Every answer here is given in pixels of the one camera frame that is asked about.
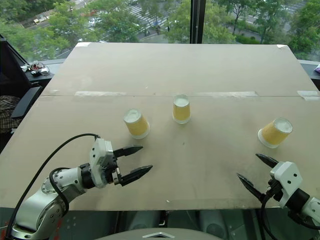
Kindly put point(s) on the plaid cloth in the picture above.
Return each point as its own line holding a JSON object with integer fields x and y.
{"x": 8, "y": 115}

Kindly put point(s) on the white corner tape piece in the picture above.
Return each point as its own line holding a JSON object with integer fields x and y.
{"x": 83, "y": 44}

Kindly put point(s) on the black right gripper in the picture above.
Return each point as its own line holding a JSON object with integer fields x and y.
{"x": 275, "y": 190}

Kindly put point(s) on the grey robot torso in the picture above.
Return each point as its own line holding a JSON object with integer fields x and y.
{"x": 160, "y": 233}

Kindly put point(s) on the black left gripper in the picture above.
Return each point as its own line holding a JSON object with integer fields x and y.
{"x": 114, "y": 172}

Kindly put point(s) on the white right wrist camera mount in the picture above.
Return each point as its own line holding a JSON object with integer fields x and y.
{"x": 287, "y": 180}

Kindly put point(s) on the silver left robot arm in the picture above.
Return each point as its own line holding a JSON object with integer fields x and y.
{"x": 45, "y": 200}

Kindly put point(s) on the yellow paper cup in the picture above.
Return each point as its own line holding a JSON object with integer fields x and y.
{"x": 275, "y": 133}
{"x": 137, "y": 125}
{"x": 181, "y": 110}

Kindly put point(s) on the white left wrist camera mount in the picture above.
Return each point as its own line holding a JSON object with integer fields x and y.
{"x": 101, "y": 160}

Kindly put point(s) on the black office chair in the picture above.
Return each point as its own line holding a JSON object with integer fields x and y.
{"x": 25, "y": 102}

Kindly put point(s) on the clear tape strip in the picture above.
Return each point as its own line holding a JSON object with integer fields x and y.
{"x": 308, "y": 95}

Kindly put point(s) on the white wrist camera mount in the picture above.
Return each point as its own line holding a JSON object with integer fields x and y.
{"x": 101, "y": 160}
{"x": 287, "y": 180}

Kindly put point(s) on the purple packet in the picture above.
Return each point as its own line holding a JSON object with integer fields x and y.
{"x": 318, "y": 68}

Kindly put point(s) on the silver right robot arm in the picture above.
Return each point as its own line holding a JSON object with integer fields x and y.
{"x": 308, "y": 207}

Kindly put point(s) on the black window mullion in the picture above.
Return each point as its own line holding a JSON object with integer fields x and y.
{"x": 197, "y": 20}

